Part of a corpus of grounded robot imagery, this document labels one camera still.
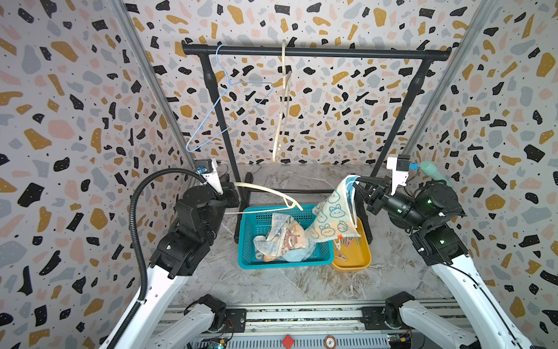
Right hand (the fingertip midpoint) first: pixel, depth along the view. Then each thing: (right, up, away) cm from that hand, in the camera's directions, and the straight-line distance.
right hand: (355, 182), depth 55 cm
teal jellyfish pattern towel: (-3, -11, +12) cm, 16 cm away
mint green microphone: (+31, +5, +19) cm, 36 cm away
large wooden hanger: (-16, -7, +11) cm, 21 cm away
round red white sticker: (-4, -52, +15) cm, 54 cm away
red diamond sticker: (-17, -51, +15) cm, 56 cm away
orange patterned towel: (-15, -22, +31) cm, 40 cm away
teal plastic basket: (-32, -17, +39) cm, 54 cm away
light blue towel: (-14, -27, +27) cm, 41 cm away
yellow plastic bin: (+11, -29, +33) cm, 46 cm away
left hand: (-33, +2, +6) cm, 34 cm away
